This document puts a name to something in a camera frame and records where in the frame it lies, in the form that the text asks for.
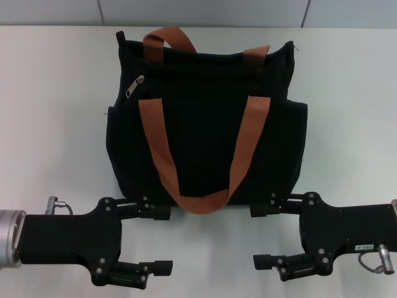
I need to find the gripper cable with plug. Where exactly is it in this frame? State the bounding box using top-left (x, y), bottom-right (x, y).
top-left (357, 243), bottom-right (397, 271)
top-left (45, 195), bottom-right (74, 215)

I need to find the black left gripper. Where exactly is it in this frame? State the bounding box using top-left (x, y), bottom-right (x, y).
top-left (14, 194), bottom-right (174, 286)

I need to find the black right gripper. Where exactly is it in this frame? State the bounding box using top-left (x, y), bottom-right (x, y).
top-left (249, 191), bottom-right (397, 282)

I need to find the left gripper cable with plug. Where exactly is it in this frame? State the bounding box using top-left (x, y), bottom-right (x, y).
top-left (45, 195), bottom-right (74, 215)

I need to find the black bag with orange handles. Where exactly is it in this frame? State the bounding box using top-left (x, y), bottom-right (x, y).
top-left (105, 27), bottom-right (310, 215)

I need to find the right gripper cable with plug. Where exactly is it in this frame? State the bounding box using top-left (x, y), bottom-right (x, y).
top-left (357, 243), bottom-right (397, 271)

